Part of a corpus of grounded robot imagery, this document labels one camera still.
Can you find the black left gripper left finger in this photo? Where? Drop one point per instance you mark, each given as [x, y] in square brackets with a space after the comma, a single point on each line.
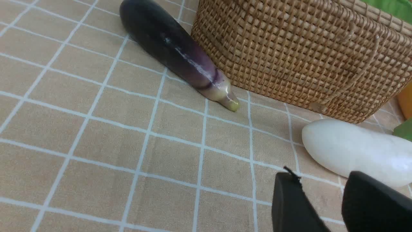
[291, 209]

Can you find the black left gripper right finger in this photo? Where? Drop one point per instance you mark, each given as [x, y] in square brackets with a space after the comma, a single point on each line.
[369, 205]

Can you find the white radish with leaves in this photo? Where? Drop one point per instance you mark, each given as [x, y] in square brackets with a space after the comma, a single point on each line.
[343, 147]

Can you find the yellow orange mango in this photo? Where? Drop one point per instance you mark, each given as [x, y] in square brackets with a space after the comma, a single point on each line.
[404, 99]

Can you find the purple eggplant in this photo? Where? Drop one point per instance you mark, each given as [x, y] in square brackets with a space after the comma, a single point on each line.
[161, 36]

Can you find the woven wicker basket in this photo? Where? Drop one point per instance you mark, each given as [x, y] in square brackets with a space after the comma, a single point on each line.
[341, 58]

